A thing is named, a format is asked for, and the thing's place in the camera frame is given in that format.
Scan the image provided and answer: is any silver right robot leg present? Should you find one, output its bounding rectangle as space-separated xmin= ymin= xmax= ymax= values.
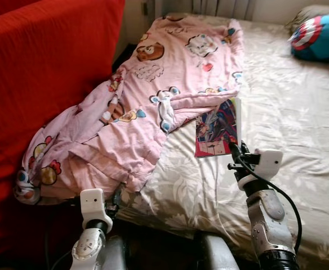
xmin=195 ymin=232 xmax=239 ymax=270

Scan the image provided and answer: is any colourful comic book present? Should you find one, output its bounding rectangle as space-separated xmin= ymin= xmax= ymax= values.
xmin=194 ymin=97 xmax=242 ymax=159

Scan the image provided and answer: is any large red cushion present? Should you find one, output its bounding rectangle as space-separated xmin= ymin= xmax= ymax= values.
xmin=0 ymin=0 xmax=126 ymax=254

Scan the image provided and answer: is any silver left robot leg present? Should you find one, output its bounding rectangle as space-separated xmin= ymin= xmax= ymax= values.
xmin=103 ymin=236 xmax=129 ymax=270

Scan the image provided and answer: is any grey pillow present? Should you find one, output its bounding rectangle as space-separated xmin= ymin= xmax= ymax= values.
xmin=288 ymin=4 xmax=329 ymax=26

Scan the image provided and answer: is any pink cartoon print blanket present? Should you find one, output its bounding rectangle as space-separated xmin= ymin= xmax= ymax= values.
xmin=14 ymin=12 xmax=245 ymax=204

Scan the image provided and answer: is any bed with floral sheet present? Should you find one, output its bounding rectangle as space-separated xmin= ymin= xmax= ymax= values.
xmin=117 ymin=12 xmax=329 ymax=268

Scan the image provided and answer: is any silver robot leg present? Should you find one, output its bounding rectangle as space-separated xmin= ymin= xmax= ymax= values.
xmin=103 ymin=236 xmax=129 ymax=270
xmin=195 ymin=232 xmax=239 ymax=270

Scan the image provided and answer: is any grey curtain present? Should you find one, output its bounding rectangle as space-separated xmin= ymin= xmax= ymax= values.
xmin=155 ymin=0 xmax=254 ymax=17

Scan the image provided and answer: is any blue shield print pillow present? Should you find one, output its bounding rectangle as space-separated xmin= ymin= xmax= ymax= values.
xmin=290 ymin=14 xmax=329 ymax=62

